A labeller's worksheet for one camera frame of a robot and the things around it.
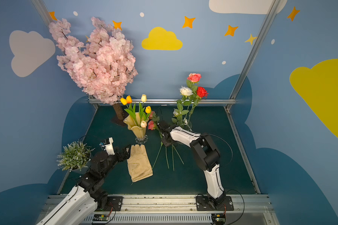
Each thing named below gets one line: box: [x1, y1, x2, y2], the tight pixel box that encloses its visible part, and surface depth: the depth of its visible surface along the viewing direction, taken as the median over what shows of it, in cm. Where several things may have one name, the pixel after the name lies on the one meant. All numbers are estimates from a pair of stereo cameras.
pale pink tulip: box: [140, 120, 147, 128], surface depth 72 cm
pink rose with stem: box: [186, 73, 202, 125], surface depth 83 cm
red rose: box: [188, 86, 209, 125], surface depth 82 cm
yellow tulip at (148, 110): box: [145, 105, 152, 121], surface depth 77 cm
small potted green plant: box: [56, 140, 96, 174], surface depth 76 cm
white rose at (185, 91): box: [176, 86, 194, 127], surface depth 84 cm
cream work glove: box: [126, 144, 154, 183], surface depth 90 cm
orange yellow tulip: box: [120, 95, 139, 128], surface depth 86 cm
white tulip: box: [138, 94, 147, 124], surface depth 87 cm
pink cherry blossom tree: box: [49, 16, 139, 120], surface depth 69 cm
